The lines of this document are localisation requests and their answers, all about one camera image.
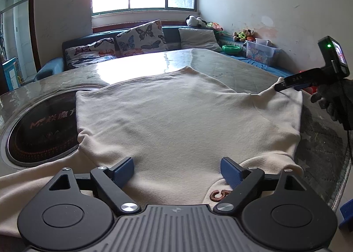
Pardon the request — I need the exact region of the brown monkey plush toy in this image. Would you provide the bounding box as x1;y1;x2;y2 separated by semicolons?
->
233;28;256;43

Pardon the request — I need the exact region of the clear plastic storage box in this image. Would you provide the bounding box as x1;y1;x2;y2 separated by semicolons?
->
245;38;282;67

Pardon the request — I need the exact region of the blue sofa cover cloth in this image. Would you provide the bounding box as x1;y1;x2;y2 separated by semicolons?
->
220;50;302;77

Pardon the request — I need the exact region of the plain grey pillow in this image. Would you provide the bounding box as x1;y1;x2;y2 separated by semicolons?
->
178;28;223;53

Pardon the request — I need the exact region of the blue corner sofa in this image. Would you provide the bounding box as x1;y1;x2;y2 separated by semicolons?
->
35;24;302;82

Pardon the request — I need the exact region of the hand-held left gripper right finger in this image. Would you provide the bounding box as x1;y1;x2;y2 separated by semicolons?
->
213;157;306;215

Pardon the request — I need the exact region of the round built-in induction cooktop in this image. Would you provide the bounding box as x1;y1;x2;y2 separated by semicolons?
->
5;83;109;169

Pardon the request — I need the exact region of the green plastic bowl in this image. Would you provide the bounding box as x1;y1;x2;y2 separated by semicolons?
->
222;44;242;55

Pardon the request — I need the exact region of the person's right hand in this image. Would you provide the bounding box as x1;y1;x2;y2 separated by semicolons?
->
310;78;353;131

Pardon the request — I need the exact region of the long butterfly print pillow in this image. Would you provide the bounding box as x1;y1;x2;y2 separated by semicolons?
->
64;37;118;70

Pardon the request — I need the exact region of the panda plush toy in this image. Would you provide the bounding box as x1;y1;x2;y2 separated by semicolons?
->
186;15;207;28

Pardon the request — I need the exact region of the light blue cabinet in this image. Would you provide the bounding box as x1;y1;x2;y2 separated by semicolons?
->
2;57;21;90

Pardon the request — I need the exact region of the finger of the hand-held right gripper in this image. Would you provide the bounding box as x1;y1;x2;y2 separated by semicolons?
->
274;73;312;93

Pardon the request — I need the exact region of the cream sweater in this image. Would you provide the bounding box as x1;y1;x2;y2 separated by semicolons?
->
0;66;304;237

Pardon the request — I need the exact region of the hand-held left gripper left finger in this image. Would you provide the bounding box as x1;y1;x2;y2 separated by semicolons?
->
47;157;141;216

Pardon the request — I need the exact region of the brown door frame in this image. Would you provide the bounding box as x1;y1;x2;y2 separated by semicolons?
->
0;0;38;96

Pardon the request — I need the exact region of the large butterfly print pillow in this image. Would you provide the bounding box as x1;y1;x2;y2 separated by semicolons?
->
115;20;169;58

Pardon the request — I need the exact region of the blue plastic object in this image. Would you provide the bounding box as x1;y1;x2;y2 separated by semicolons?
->
339;198;353;228

